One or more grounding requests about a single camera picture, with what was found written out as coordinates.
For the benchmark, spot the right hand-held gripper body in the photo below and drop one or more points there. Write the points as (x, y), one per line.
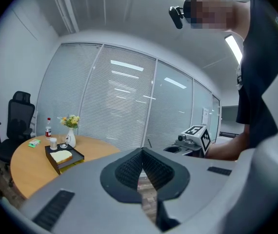
(194, 136)

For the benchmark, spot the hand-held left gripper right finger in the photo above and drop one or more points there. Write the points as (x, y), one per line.
(161, 173)

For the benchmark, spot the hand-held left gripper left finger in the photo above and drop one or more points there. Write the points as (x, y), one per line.
(126, 172)

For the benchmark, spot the person's right forearm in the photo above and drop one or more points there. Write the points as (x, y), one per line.
(226, 147)

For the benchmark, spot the white paper sheet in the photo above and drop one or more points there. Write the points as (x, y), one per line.
(205, 115)

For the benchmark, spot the black tray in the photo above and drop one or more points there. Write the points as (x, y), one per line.
(76, 156)

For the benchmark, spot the white vase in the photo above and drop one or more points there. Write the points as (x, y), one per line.
(71, 138)

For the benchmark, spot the slice of white bread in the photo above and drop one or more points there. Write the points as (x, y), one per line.
(61, 157)

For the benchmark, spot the clear drinking glass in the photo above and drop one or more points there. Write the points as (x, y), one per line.
(63, 142)

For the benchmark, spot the yellow flower bouquet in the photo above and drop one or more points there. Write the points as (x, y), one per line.
(70, 121)

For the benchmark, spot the clear bottle with red cap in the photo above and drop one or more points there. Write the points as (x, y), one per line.
(48, 129)

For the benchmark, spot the person's black shirt torso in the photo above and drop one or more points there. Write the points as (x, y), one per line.
(258, 69)

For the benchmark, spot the long ceiling light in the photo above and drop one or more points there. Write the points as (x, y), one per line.
(234, 48)

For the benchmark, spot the green and white box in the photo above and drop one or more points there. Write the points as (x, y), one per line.
(34, 143)

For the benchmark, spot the black mesh office chair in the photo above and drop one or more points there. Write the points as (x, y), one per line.
(17, 121)

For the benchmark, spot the person's head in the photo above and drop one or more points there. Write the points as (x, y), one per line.
(209, 8)

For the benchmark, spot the black head-worn camera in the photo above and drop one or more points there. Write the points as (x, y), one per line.
(176, 16)

